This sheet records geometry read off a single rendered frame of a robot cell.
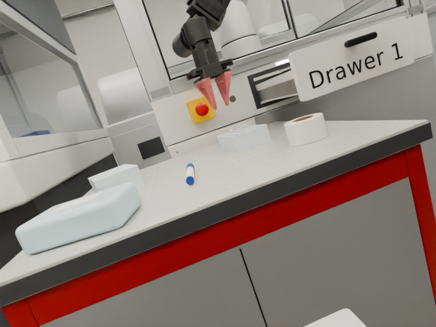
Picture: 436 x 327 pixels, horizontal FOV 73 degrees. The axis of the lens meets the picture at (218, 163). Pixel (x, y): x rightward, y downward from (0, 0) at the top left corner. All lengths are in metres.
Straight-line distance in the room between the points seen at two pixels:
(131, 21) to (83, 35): 3.40
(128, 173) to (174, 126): 0.39
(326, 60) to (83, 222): 0.58
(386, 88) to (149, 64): 0.83
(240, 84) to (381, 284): 0.70
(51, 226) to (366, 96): 1.04
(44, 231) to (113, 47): 3.92
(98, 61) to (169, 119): 3.38
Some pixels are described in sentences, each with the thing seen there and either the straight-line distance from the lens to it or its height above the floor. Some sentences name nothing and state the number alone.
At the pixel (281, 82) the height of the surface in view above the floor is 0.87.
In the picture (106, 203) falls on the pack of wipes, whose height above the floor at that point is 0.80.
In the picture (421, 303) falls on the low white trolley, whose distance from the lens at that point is 0.61.
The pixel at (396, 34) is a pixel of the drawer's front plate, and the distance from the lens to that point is 0.83.
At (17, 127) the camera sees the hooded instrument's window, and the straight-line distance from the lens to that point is 0.95.
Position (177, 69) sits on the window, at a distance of 0.99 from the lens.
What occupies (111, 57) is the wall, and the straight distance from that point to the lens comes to 4.28.
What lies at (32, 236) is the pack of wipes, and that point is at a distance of 0.47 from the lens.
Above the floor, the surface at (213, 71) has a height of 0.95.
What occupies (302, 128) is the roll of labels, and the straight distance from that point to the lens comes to 0.53.
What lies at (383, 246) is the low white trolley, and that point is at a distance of 0.52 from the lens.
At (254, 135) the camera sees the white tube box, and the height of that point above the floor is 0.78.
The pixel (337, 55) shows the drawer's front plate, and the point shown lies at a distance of 0.74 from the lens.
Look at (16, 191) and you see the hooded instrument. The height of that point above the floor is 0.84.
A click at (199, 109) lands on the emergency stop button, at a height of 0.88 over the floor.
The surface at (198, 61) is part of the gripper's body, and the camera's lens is 0.71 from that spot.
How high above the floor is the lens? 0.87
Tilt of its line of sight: 11 degrees down
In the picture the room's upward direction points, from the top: 19 degrees counter-clockwise
